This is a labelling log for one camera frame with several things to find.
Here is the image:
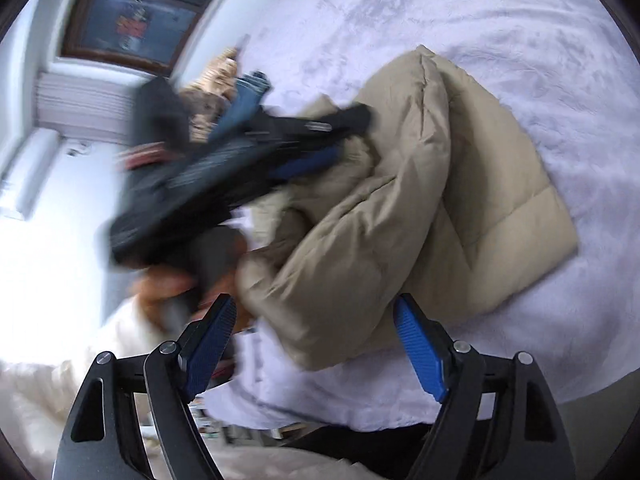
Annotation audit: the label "beige puffer jacket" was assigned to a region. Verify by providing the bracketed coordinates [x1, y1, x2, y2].
[238, 47, 578, 370]

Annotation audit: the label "cream sleeve forearm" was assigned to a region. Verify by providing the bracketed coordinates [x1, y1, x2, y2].
[1, 296, 166, 479]

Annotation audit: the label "left hand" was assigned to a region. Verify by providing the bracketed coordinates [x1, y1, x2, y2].
[131, 228, 253, 334]

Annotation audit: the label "striped tan brown knit garment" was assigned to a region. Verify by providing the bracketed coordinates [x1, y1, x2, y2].
[178, 47, 239, 143]

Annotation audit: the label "folded blue jeans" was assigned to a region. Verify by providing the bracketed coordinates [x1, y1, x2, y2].
[207, 70, 271, 143]

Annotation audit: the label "grey vertical window blinds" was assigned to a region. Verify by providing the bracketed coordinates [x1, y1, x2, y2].
[35, 73, 145, 145]

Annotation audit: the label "dark framed window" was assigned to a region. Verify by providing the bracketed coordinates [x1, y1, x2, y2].
[61, 0, 213, 76]

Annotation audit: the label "lavender plush bed blanket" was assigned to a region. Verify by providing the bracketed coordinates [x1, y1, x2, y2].
[204, 0, 639, 430]

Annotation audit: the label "purple handled flat tool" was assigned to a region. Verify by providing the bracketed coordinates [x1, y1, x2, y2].
[235, 34, 250, 53]

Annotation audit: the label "white wall air conditioner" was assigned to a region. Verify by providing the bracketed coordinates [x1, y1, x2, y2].
[1, 128, 62, 220]

